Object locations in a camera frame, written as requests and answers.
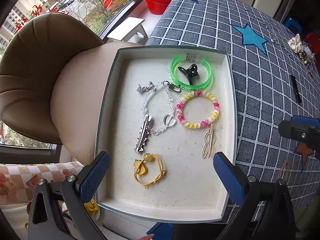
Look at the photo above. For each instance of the black claw hair clip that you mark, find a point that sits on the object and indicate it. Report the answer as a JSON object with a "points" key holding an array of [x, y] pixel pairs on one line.
{"points": [[190, 73]]}

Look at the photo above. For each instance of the blue plastic stool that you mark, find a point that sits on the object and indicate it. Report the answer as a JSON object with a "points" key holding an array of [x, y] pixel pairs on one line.
{"points": [[293, 25]]}

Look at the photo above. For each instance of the red plastic chair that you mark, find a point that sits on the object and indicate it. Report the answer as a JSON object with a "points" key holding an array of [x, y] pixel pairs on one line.
{"points": [[313, 40]]}

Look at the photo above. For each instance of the grey checked star tablecloth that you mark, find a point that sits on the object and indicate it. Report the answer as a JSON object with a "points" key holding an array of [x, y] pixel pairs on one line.
{"points": [[262, 63]]}

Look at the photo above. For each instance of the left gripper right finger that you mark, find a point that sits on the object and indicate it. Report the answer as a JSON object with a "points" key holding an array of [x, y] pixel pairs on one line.
{"points": [[232, 177]]}

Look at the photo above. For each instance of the small silver clip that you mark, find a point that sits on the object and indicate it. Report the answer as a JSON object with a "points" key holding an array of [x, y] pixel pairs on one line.
{"points": [[191, 57]]}

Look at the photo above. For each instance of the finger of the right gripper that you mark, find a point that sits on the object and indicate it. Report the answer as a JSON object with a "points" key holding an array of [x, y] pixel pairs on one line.
{"points": [[304, 123]]}

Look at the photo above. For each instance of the brown leather armchair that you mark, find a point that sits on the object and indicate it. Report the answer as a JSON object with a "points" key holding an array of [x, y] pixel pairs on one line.
{"points": [[53, 76]]}

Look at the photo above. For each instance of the black scalloped snap hair clip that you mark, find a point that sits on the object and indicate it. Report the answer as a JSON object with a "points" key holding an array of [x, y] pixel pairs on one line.
{"points": [[295, 89]]}

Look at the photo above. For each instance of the checked patterned cushion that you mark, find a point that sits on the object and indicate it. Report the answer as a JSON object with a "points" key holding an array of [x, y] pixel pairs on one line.
{"points": [[18, 182]]}

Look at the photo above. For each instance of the silver zigzag hair clip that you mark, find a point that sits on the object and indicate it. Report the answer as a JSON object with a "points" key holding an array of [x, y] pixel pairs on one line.
{"points": [[143, 134]]}

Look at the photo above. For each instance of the white green-edged tray box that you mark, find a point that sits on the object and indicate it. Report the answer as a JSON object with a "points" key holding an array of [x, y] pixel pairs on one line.
{"points": [[190, 191]]}

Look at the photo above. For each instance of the beige cutout hair clip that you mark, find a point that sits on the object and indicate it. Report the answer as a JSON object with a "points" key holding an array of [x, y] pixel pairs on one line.
{"points": [[208, 150]]}

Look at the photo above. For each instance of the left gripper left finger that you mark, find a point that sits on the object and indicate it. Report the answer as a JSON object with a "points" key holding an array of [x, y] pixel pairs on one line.
{"points": [[91, 176]]}

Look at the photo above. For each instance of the green translucent bangle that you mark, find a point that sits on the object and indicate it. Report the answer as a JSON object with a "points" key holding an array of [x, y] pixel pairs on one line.
{"points": [[185, 86]]}

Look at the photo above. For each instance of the white small stool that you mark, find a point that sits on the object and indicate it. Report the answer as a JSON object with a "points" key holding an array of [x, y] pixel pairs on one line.
{"points": [[128, 29]]}

